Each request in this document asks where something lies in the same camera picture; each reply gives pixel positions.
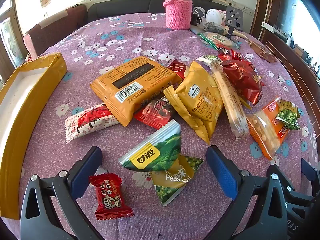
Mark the green and white pea packet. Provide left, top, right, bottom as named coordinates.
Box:
left=118, top=120, right=182, bottom=173

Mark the dark red coffee sachet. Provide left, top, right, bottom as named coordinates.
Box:
left=166, top=59, right=188, bottom=80

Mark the black phone stand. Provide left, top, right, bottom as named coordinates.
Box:
left=224, top=5, right=244, bottom=35

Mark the dark sofa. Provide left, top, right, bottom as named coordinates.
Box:
left=87, top=0, right=227, bottom=25

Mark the yellow cardboard box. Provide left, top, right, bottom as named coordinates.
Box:
left=0, top=52, right=68, bottom=220

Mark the large orange biscuit packet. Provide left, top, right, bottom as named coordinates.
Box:
left=90, top=56, right=183, bottom=127

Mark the glazed door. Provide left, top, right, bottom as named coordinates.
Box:
left=0, top=0, right=26, bottom=82

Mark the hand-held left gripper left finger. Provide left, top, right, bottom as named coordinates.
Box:
left=20, top=146, right=106, bottom=240

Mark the purple floral tablecloth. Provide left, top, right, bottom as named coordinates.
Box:
left=19, top=12, right=317, bottom=240

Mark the long beige wafer packet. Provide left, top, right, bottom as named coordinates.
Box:
left=210, top=61, right=251, bottom=141

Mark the green and yellow pea packet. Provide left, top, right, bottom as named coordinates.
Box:
left=149, top=155, right=204, bottom=207

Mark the brown snack packet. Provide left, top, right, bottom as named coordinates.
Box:
left=248, top=40, right=278, bottom=64

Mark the dark seed bag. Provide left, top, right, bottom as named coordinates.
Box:
left=201, top=21, right=227, bottom=34

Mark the pink flask with knitted sleeve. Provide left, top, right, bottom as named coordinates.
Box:
left=163, top=0, right=193, bottom=30

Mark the white plastic strip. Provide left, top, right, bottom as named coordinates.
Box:
left=261, top=21, right=293, bottom=46

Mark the yellow cracker packet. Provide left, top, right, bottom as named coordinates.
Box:
left=163, top=60, right=224, bottom=145

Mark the red-brown armchair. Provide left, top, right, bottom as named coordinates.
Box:
left=23, top=4, right=88, bottom=58

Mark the bright window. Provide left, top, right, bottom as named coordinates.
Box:
left=287, top=0, right=320, bottom=55

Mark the white and red snack packet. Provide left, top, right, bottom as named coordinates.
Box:
left=65, top=103, right=121, bottom=144

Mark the small green and white packet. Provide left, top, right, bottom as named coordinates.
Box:
left=196, top=54, right=223, bottom=67

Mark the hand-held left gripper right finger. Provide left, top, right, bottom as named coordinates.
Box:
left=206, top=145, right=288, bottom=240

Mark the small green pea packet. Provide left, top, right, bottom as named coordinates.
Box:
left=276, top=107, right=302, bottom=131

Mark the red wrapped candy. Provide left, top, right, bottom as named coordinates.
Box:
left=88, top=172, right=134, bottom=221

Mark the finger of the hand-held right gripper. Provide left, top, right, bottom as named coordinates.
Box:
left=301, top=157, right=320, bottom=196
left=284, top=186, right=316, bottom=205

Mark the orange peanut packet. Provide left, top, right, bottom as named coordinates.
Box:
left=246, top=97, right=298, bottom=161

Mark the green-edged clear packet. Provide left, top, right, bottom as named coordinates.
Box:
left=197, top=32, right=242, bottom=51

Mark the wooden cabinet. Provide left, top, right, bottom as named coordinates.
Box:
left=260, top=22, right=320, bottom=122

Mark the shiny red snack packet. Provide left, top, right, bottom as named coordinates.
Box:
left=221, top=59, right=265, bottom=105

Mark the red and black snack packet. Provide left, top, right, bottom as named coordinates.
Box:
left=133, top=96, right=176, bottom=130

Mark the white cup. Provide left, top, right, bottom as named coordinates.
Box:
left=206, top=8, right=227, bottom=27

